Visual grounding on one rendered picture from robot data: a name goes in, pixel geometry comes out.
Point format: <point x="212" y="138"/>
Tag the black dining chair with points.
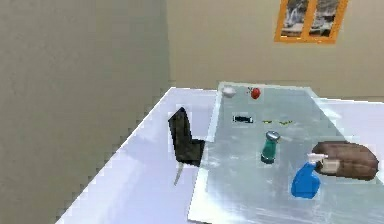
<point x="185" y="140"/>

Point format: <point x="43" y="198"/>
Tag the glass dining table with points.
<point x="266" y="173"/>

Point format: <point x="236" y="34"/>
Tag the white bowl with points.
<point x="228" y="91"/>

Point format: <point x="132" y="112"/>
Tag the red apple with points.
<point x="255" y="93"/>

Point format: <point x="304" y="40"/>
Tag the green pepper shaker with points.
<point x="269" y="148"/>

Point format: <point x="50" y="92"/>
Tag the yellow green fork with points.
<point x="278" y="122"/>

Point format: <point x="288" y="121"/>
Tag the blue spray bottle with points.
<point x="306" y="181"/>

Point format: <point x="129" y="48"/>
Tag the brown bread loaf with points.
<point x="350" y="160"/>

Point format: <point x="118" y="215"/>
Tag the orange framed wall picture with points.
<point x="310" y="21"/>

